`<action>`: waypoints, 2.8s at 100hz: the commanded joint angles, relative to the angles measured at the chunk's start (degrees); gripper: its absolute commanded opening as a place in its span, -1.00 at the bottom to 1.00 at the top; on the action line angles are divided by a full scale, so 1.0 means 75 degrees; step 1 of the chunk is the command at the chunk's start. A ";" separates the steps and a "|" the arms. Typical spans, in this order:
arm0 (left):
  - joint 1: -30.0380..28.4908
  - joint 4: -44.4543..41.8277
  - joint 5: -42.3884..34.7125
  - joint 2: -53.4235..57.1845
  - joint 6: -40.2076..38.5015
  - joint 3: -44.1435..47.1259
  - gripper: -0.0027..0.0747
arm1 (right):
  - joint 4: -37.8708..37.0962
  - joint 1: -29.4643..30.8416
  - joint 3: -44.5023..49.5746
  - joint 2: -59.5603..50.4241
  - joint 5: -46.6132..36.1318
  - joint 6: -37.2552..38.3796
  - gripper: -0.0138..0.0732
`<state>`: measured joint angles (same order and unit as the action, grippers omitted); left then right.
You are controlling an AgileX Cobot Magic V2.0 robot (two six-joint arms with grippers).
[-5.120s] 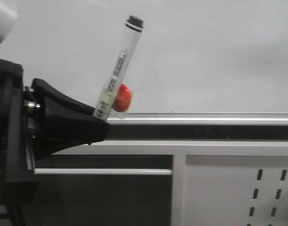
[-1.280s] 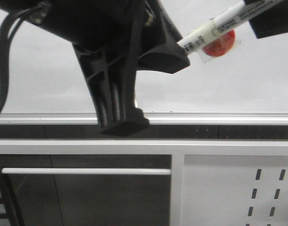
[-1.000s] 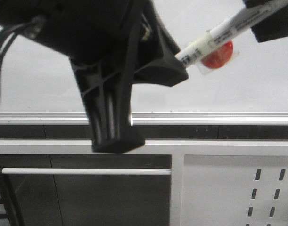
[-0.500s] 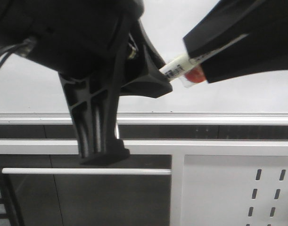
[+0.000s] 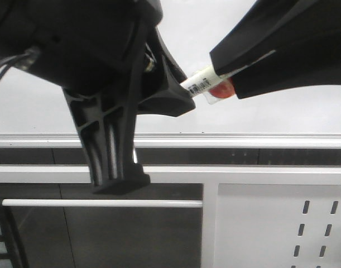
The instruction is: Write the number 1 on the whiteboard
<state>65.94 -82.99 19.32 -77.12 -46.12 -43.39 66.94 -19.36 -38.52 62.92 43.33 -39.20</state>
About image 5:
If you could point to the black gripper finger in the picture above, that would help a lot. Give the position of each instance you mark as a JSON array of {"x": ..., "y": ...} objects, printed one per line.
[
  {"x": 162, "y": 93},
  {"x": 105, "y": 121}
]

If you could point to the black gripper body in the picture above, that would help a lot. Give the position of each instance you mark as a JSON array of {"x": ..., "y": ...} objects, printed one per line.
[{"x": 77, "y": 45}]

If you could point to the white whiteboard marker pen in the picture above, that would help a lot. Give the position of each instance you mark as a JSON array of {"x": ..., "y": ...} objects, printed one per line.
[{"x": 202, "y": 81}]

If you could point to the red round magnet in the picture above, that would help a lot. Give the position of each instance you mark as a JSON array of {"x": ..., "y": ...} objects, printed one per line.
[{"x": 223, "y": 90}]

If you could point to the white horizontal bar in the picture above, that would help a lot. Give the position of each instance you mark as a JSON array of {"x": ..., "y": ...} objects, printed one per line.
[{"x": 102, "y": 203}]

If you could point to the black rack at lower left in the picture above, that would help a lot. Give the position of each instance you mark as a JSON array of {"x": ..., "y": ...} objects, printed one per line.
[{"x": 9, "y": 250}]

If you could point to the white perforated metal panel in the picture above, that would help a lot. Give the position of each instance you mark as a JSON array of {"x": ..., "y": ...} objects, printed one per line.
[{"x": 278, "y": 226}]

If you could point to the white metal stand frame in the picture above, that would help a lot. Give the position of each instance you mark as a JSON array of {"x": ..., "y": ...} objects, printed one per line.
[{"x": 210, "y": 178}]

